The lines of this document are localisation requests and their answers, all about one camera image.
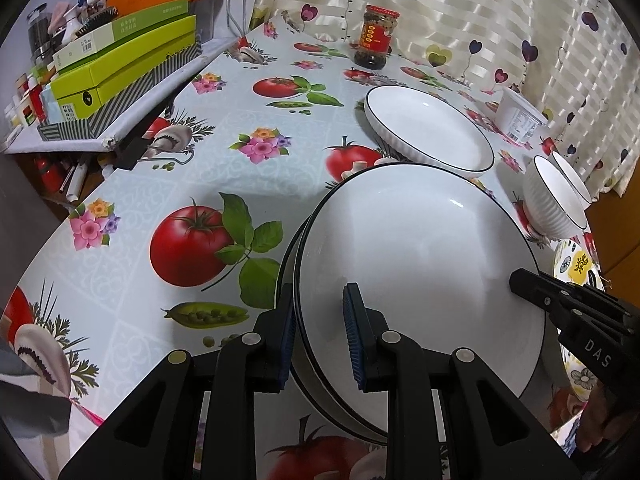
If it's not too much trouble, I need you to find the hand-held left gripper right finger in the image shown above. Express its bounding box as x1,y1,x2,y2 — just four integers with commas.
342,282,583,480

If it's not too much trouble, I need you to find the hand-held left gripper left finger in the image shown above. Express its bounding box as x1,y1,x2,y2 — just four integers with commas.
57,282,298,480

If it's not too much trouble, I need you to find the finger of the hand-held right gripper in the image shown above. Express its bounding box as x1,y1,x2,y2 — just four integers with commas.
509,269,628,341

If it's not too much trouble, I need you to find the yellow floral plate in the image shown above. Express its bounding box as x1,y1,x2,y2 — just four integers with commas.
551,239,603,403

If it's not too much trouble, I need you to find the white ribbed bowl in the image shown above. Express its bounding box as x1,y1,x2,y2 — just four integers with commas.
522,155,590,241
551,150,597,206

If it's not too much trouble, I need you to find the white ribbed plate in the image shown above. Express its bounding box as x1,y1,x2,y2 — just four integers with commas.
276,220,391,446
294,162,547,436
363,85,496,177

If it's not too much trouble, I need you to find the person's right hand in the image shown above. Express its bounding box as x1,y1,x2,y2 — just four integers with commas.
582,387,640,448

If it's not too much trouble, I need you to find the wooden cabinet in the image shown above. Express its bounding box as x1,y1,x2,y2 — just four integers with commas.
587,160,640,293

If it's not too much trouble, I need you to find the white plastic tub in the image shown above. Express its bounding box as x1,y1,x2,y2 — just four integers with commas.
495,87,549,145

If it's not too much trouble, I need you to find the vegetable print tablecloth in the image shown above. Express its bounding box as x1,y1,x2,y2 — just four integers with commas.
0,25,640,480

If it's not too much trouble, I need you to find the white covered side table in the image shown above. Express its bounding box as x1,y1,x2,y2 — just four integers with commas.
0,30,261,156

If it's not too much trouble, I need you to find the heart print curtain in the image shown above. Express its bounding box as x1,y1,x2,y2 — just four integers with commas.
250,0,640,201

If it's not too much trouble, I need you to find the stack of green boxes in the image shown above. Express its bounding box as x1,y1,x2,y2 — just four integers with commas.
37,42,203,142

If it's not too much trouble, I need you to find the red label sauce jar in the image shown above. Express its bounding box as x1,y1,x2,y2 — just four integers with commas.
351,5,401,71

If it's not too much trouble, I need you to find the green white flat box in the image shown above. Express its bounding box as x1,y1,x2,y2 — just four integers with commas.
52,1,191,73

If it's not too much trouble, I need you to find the cluster of small bottles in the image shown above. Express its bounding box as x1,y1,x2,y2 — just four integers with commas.
4,72,47,132

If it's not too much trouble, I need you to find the black hairbrush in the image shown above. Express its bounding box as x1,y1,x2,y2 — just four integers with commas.
75,7,119,30

